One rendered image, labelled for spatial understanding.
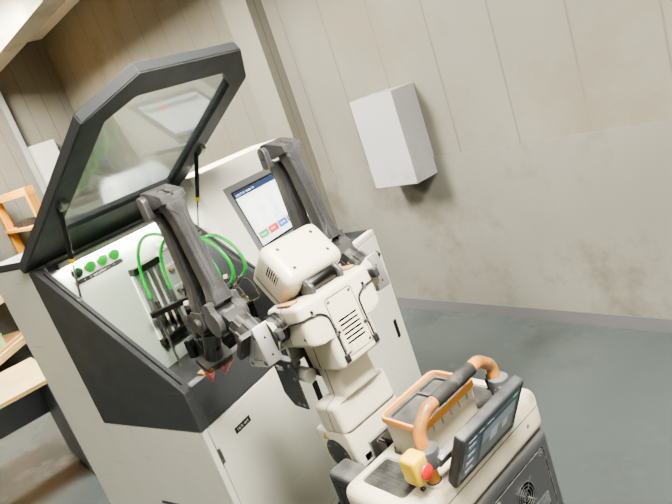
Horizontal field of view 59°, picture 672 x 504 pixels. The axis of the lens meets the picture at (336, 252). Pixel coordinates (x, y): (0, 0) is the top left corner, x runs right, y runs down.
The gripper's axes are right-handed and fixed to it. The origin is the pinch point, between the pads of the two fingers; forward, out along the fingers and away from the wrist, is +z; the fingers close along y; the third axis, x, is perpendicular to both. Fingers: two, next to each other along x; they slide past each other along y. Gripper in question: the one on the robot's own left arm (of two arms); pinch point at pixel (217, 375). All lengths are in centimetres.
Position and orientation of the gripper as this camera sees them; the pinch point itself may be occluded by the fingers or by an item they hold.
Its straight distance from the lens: 199.7
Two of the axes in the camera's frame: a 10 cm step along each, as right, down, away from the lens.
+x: 7.2, 4.1, -5.6
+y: -7.0, 4.2, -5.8
